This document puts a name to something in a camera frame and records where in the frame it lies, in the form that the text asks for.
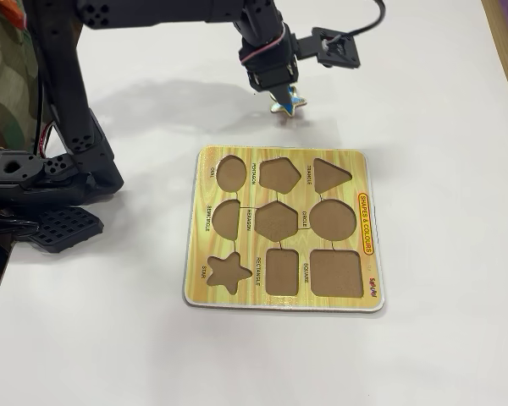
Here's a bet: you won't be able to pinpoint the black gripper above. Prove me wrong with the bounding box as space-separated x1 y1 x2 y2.
238 25 300 107

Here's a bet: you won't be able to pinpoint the blue star puzzle piece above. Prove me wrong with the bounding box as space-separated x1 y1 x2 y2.
268 85 308 118

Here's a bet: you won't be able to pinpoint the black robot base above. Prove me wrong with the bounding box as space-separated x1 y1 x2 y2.
0 147 98 209

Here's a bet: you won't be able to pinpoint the wooden shapes puzzle board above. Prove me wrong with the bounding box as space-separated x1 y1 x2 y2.
181 145 387 315

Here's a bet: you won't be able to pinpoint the black grid table clamp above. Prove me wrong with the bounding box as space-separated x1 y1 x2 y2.
25 206 105 255

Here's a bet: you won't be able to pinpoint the colourful patterned cloth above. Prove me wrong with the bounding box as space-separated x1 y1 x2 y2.
0 0 40 150

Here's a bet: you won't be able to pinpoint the red white gripper servo wire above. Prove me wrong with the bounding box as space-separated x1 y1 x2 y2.
239 24 290 65

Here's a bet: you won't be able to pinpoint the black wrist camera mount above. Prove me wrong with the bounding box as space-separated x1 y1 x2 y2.
295 26 362 70

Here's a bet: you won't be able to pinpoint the red black base wires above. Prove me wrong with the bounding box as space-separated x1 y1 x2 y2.
32 71 58 158

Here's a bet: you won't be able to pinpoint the black power cable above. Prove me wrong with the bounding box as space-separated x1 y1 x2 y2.
0 216 40 239

